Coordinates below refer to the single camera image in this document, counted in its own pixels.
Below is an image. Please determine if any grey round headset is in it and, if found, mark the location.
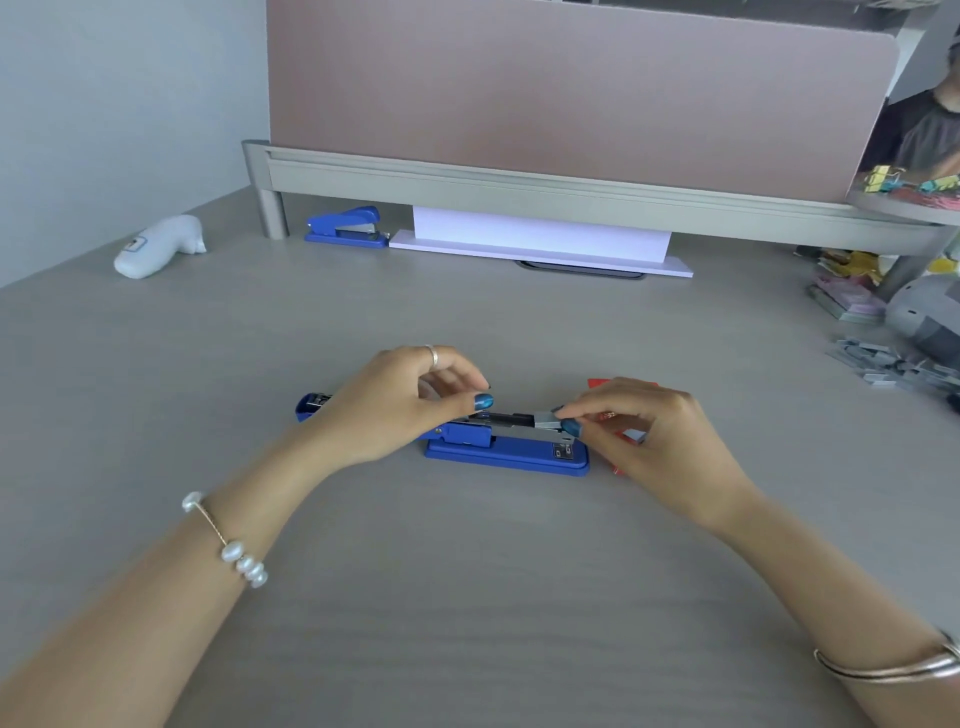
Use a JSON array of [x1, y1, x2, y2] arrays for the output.
[[884, 273, 960, 373]]

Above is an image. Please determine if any grey partition frame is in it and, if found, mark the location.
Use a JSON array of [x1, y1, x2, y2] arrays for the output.
[[240, 138, 960, 259]]

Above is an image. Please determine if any pink desk partition screen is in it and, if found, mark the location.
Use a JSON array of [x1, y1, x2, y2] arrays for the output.
[[265, 0, 900, 206]]

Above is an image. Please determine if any silver bangle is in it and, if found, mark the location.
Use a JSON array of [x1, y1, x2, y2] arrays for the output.
[[813, 630, 960, 686]]

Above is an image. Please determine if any white handheld device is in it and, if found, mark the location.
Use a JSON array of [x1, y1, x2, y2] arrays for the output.
[[113, 213, 209, 282]]

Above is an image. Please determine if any person's right hand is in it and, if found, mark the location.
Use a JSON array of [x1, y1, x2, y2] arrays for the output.
[[553, 377, 760, 537]]

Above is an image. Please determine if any white paper stack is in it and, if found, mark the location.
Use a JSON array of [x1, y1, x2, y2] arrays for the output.
[[388, 205, 696, 280]]

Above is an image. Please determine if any blue stapler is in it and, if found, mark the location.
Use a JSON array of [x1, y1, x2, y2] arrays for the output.
[[294, 391, 592, 479], [303, 205, 392, 250]]

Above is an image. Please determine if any white pearl bracelet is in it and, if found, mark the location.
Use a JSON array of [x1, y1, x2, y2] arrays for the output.
[[180, 491, 270, 591]]

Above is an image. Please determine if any person's left hand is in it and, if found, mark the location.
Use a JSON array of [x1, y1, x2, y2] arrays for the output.
[[311, 344, 497, 471]]

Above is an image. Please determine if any person's right forearm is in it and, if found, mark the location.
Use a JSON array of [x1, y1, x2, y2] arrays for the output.
[[711, 487, 960, 728]]

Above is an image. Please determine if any pile of silver staple strips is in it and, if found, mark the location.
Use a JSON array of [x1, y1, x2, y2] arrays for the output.
[[826, 338, 960, 399]]

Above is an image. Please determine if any pile of red clips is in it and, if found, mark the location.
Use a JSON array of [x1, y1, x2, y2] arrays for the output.
[[888, 186, 960, 212]]

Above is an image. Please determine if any red staple box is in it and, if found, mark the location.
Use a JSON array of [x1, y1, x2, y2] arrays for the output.
[[586, 377, 663, 477]]

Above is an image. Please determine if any stack of coloured paper notes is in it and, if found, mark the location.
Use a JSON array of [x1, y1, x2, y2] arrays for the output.
[[807, 249, 891, 326]]

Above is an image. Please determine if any person's left forearm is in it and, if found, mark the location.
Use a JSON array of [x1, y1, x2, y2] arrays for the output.
[[0, 426, 355, 728]]

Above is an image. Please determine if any closed blue stapler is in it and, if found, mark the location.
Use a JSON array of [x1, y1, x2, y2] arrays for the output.
[[303, 205, 392, 250]]

